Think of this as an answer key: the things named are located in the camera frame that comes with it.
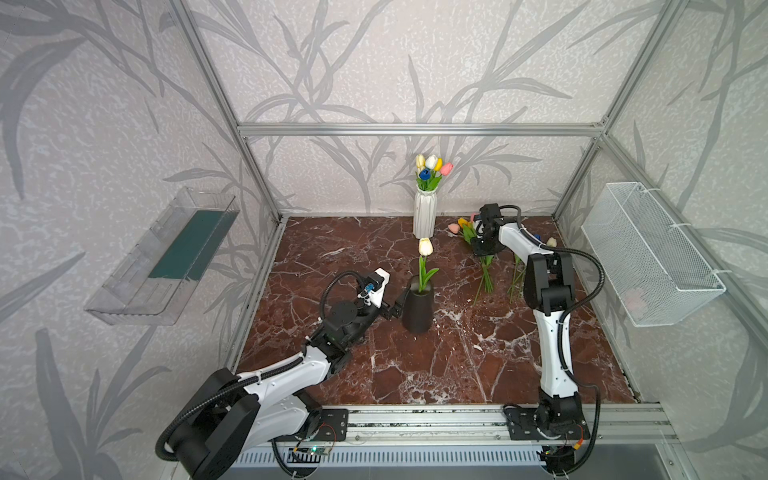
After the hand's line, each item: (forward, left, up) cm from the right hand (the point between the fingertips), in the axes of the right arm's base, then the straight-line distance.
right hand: (479, 241), depth 110 cm
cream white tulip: (+9, +23, +29) cm, 38 cm away
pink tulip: (+7, +15, +28) cm, 33 cm away
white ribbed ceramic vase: (+3, +21, +16) cm, 27 cm away
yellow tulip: (+8, +17, +28) cm, 34 cm away
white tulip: (+6, +20, +32) cm, 38 cm away
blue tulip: (+3, +21, +29) cm, 36 cm away
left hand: (-27, +29, +22) cm, 45 cm away
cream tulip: (-25, +23, +28) cm, 44 cm away
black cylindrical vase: (-33, +24, +10) cm, 42 cm away
